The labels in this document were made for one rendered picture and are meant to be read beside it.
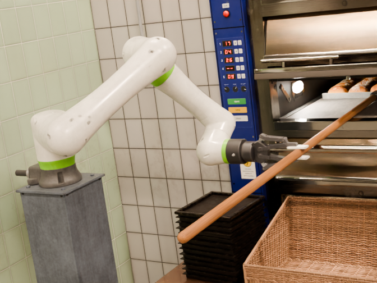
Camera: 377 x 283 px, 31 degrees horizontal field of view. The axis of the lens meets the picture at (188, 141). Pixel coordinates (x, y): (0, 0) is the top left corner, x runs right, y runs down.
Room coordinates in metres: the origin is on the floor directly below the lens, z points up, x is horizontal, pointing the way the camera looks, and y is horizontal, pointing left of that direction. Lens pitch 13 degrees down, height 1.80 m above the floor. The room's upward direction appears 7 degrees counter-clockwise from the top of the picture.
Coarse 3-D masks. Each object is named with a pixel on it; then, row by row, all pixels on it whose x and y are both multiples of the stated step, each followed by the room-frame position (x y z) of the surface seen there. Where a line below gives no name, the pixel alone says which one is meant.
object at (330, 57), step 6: (264, 60) 2.82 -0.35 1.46; (270, 60) 2.81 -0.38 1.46; (276, 60) 2.79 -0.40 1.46; (282, 60) 2.78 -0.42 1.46; (288, 60) 2.76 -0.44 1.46; (294, 60) 2.75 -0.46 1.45; (300, 60) 2.74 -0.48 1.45; (306, 60) 2.73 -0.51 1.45; (330, 60) 2.67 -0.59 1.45; (282, 66) 2.78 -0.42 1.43
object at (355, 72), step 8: (280, 72) 2.74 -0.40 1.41; (288, 72) 2.72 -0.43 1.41; (296, 72) 2.70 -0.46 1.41; (304, 72) 2.68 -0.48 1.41; (312, 72) 2.66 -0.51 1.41; (320, 72) 2.65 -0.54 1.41; (328, 72) 2.63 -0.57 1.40; (336, 72) 2.61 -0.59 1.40; (344, 72) 2.59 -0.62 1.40; (352, 72) 2.58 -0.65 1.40; (360, 72) 2.56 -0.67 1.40; (368, 72) 2.54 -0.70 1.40; (376, 72) 2.53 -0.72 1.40
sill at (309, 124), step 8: (280, 120) 2.93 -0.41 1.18; (288, 120) 2.91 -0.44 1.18; (296, 120) 2.89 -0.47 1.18; (304, 120) 2.87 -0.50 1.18; (312, 120) 2.85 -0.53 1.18; (320, 120) 2.83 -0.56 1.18; (328, 120) 2.81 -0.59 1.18; (352, 120) 2.75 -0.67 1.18; (360, 120) 2.73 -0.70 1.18; (368, 120) 2.71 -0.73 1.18; (376, 120) 2.69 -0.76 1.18; (280, 128) 2.91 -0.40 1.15; (288, 128) 2.89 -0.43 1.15; (296, 128) 2.87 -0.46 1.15; (304, 128) 2.85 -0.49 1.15; (312, 128) 2.83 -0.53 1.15; (320, 128) 2.81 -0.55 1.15; (344, 128) 2.76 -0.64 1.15; (352, 128) 2.74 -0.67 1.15; (360, 128) 2.72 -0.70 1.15; (368, 128) 2.70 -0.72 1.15; (376, 128) 2.68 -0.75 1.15
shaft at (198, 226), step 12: (372, 96) 3.05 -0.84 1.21; (360, 108) 2.87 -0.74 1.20; (336, 120) 2.66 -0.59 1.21; (324, 132) 2.50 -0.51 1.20; (312, 144) 2.38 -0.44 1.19; (288, 156) 2.22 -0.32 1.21; (300, 156) 2.28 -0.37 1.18; (276, 168) 2.11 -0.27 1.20; (252, 180) 2.00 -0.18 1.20; (264, 180) 2.03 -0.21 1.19; (240, 192) 1.91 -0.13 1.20; (252, 192) 1.96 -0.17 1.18; (228, 204) 1.83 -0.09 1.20; (204, 216) 1.73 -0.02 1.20; (216, 216) 1.76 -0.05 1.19; (192, 228) 1.67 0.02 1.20; (204, 228) 1.71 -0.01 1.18; (180, 240) 1.63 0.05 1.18
